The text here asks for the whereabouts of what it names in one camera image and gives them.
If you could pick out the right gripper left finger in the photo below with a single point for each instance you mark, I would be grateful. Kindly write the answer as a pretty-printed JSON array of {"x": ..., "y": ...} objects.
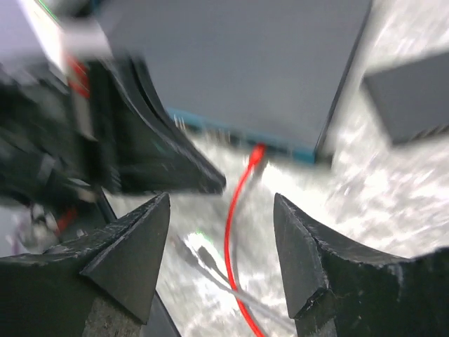
[{"x": 99, "y": 280}]

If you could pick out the large black network switch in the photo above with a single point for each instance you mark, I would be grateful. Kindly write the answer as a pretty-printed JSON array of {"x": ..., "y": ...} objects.
[{"x": 263, "y": 71}]

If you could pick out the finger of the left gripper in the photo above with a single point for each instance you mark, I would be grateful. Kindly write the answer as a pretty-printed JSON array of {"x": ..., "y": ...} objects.
[{"x": 139, "y": 149}]

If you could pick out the small black switch box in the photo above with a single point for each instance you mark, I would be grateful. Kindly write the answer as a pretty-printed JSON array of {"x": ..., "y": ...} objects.
[{"x": 412, "y": 99}]

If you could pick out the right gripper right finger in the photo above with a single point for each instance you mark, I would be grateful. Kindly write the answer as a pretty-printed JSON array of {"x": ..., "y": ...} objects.
[{"x": 335, "y": 286}]

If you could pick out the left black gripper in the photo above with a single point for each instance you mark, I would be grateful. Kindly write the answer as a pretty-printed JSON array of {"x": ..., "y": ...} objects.
[{"x": 57, "y": 139}]

